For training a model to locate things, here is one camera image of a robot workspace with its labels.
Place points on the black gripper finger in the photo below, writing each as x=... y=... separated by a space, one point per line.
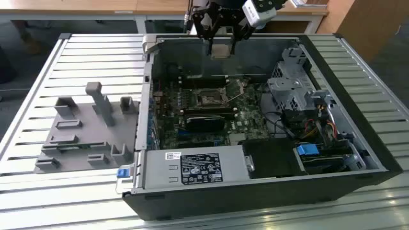
x=204 y=24
x=242 y=28

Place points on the silver CPU plate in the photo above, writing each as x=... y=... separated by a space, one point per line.
x=222 y=50

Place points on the black RAM slot bank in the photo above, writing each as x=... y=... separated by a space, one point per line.
x=188 y=82
x=208 y=111

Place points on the CPU socket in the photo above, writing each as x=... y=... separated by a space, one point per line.
x=211 y=98

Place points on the stack of papers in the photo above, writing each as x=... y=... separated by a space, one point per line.
x=300 y=3

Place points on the silver drive cage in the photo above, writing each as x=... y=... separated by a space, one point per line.
x=284 y=86

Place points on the wooden desk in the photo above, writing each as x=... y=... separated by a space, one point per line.
x=96 y=6

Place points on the green motherboard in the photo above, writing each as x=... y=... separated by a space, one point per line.
x=250 y=119

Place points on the wooden cabinet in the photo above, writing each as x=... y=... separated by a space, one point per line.
x=367 y=24

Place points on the silver chipset heatsink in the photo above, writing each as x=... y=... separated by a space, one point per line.
x=236 y=139

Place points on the black plastic shroud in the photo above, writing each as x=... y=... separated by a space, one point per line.
x=272 y=158

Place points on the blue disk carrier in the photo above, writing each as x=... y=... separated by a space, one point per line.
x=307 y=151

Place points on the white barcode sticker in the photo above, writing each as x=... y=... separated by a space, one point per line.
x=172 y=155

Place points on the grey parts rack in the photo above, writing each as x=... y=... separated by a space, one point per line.
x=90 y=134

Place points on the black rating label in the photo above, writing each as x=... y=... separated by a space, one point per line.
x=202 y=169

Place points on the black hard disk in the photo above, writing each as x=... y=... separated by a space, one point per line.
x=323 y=165

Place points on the green RAM stick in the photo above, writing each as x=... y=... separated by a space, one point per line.
x=84 y=146

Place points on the grey power supply unit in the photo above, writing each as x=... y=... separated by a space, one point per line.
x=160 y=172

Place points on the blue case latch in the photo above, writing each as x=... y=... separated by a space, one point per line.
x=123 y=173

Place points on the black open PC case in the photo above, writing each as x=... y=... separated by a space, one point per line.
x=224 y=203

